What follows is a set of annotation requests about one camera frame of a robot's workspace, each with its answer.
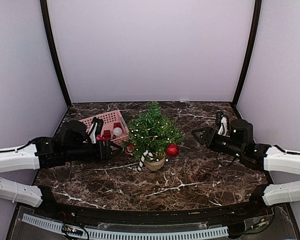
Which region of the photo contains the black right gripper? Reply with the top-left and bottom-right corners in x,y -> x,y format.
192,126 -> 245,160

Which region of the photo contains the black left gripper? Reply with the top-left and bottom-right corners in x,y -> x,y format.
64,138 -> 122,162

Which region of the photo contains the red santa ornament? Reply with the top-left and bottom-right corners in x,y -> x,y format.
125,144 -> 135,157

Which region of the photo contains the pink plastic basket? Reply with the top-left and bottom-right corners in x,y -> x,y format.
78,110 -> 131,147

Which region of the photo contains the red white candy cane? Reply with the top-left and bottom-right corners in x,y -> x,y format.
137,150 -> 154,172

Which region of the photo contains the fairy light string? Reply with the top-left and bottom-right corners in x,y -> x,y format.
128,111 -> 183,161

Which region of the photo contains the red ball ornament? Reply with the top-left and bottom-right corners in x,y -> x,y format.
165,143 -> 180,158

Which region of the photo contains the small green christmas tree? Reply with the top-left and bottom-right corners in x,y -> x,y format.
125,102 -> 185,161

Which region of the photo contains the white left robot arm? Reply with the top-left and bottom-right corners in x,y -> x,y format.
0,118 -> 122,218

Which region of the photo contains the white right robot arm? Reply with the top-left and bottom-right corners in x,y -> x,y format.
191,119 -> 300,217

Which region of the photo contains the beige tree pot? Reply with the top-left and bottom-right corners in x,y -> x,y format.
144,155 -> 166,171

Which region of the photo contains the white ball ornament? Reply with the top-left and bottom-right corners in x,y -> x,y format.
113,127 -> 123,137

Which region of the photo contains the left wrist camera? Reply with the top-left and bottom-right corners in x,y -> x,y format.
87,117 -> 104,144

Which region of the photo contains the white slotted cable duct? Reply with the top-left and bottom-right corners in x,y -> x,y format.
21,213 -> 229,240

